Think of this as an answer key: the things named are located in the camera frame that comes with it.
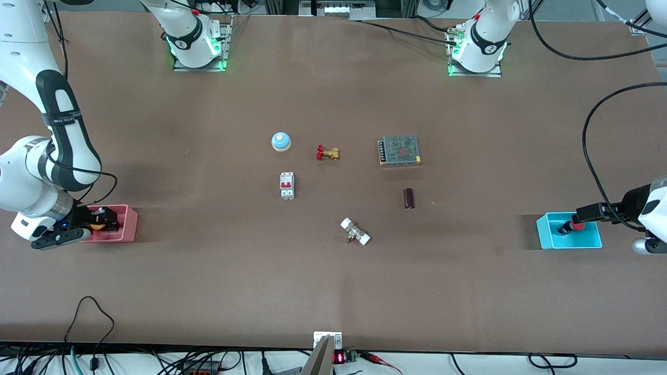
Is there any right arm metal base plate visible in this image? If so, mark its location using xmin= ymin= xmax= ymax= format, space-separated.
xmin=172 ymin=16 xmax=233 ymax=72

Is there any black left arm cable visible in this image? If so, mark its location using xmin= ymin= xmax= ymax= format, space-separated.
xmin=528 ymin=0 xmax=667 ymax=233

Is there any grey metal camera post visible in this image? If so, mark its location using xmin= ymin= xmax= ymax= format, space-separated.
xmin=301 ymin=335 xmax=335 ymax=375

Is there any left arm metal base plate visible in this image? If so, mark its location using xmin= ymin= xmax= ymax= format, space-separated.
xmin=447 ymin=26 xmax=504 ymax=78

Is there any cyan plastic box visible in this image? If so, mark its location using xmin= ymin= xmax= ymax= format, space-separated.
xmin=536 ymin=211 xmax=603 ymax=251

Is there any pink plastic box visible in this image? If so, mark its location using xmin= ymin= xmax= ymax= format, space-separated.
xmin=78 ymin=204 xmax=139 ymax=243

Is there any steel valve with white ends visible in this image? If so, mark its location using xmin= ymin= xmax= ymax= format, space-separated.
xmin=340 ymin=217 xmax=372 ymax=246

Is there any silver metal bracket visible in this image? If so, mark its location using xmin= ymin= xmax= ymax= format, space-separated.
xmin=313 ymin=331 xmax=343 ymax=350

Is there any red clip lead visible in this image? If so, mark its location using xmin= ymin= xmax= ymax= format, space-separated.
xmin=360 ymin=352 xmax=403 ymax=375

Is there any metal mesh power supply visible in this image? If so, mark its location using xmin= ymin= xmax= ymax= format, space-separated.
xmin=378 ymin=134 xmax=422 ymax=167

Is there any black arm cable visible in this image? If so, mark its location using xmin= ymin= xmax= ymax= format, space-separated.
xmin=44 ymin=0 xmax=119 ymax=205
xmin=528 ymin=0 xmax=667 ymax=233

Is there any black coiled floor cable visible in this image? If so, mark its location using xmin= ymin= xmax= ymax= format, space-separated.
xmin=528 ymin=353 xmax=578 ymax=370

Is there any short black table cable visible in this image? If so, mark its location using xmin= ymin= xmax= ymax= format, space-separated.
xmin=411 ymin=15 xmax=455 ymax=33

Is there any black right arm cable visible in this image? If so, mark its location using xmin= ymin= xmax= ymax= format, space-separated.
xmin=44 ymin=0 xmax=119 ymax=205

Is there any thin black looped cable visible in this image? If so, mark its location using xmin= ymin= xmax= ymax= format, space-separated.
xmin=63 ymin=296 xmax=116 ymax=368

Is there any long black table cable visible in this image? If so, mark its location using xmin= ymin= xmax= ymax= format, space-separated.
xmin=359 ymin=20 xmax=459 ymax=45

